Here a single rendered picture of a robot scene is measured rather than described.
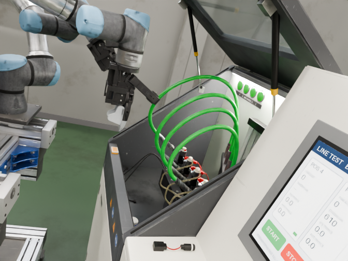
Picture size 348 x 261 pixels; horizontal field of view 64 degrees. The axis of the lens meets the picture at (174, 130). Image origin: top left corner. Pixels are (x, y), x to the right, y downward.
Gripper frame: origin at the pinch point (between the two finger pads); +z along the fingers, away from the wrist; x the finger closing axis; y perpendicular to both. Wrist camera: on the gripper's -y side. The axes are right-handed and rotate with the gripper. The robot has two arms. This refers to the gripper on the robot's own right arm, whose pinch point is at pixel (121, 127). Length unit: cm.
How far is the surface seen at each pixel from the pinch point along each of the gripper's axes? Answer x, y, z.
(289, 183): 41, -32, -8
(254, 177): 30.3, -31.4, -3.2
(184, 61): -256, -108, 4
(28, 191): -131, 41, 121
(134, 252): 29.5, -4.5, 23.3
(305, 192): 45, -32, -9
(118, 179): -10.3, -4.8, 26.3
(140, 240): 25.1, -6.8, 23.3
